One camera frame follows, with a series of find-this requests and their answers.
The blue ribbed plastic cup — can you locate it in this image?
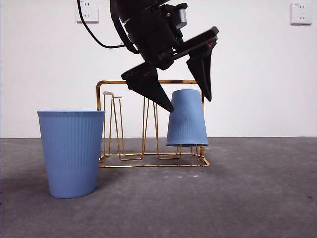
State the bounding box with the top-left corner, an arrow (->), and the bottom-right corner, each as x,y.
36,110 -> 106,199
166,89 -> 209,147

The grey camera box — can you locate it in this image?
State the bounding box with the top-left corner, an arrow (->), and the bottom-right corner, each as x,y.
170,2 -> 188,28

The gold wire cup rack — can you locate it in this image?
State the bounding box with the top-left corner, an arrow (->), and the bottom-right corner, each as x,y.
96,79 -> 211,168

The black cable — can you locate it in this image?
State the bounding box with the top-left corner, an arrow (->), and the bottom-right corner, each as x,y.
76,0 -> 129,49

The white wall socket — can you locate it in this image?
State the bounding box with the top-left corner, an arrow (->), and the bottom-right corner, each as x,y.
290,2 -> 312,26
76,0 -> 99,24

